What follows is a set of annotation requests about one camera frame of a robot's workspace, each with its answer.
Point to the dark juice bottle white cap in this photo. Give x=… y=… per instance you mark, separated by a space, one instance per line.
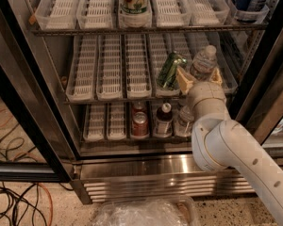
x=163 y=121

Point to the glass fridge door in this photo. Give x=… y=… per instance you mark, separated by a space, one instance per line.
x=31 y=89
x=258 y=104

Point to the stainless steel fridge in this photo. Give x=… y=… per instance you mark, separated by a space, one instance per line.
x=114 y=66

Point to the wire shelf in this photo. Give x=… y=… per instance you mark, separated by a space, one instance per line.
x=148 y=30
x=98 y=102
x=147 y=139

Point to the red soda can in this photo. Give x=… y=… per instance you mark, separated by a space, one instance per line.
x=139 y=125
x=138 y=107

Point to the right glass fridge door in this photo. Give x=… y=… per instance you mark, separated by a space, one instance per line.
x=258 y=104

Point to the top wire shelf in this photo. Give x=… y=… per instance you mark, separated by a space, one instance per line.
x=148 y=30

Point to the green soda can middle shelf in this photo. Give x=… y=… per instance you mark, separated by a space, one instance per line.
x=167 y=75

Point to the large soda bottle top shelf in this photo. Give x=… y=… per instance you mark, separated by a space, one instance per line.
x=135 y=13

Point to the red soda can rear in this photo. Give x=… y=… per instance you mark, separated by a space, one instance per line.
x=138 y=107

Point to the left glass fridge door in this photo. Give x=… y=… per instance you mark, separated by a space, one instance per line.
x=31 y=89

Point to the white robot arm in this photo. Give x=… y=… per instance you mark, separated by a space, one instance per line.
x=218 y=142

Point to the clear water bottle shelf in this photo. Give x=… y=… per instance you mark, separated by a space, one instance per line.
x=184 y=122
x=204 y=62

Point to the clear plastic bin with bags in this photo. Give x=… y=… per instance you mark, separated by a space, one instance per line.
x=155 y=211

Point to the bottom wire shelf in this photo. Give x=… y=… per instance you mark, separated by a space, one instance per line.
x=147 y=139

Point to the middle wire shelf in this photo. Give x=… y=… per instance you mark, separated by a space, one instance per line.
x=98 y=102

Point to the red soda can front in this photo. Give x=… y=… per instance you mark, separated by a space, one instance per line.
x=139 y=125

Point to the clear water bottle bottom shelf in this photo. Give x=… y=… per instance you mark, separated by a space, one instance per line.
x=184 y=122

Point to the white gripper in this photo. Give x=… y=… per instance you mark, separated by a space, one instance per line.
x=205 y=91

